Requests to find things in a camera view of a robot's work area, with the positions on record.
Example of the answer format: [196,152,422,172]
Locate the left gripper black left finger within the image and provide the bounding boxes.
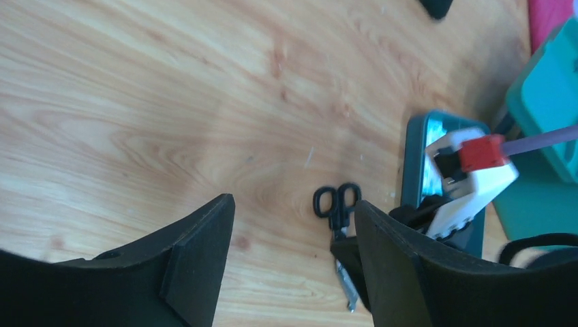
[1,193,235,326]

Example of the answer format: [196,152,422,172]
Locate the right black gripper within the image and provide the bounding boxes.
[330,195,577,310]

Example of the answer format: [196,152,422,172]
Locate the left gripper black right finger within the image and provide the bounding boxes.
[355,200,577,326]

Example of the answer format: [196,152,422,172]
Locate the black handled scissors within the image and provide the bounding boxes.
[312,183,362,313]

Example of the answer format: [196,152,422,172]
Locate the teal medicine box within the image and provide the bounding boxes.
[494,17,577,240]

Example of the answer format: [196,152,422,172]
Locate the dark teal divided tray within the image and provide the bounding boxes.
[400,110,489,258]

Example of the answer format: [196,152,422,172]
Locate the black folded cloth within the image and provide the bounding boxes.
[419,0,453,20]

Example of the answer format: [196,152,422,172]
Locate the pink folded cloth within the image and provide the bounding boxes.
[528,0,577,55]

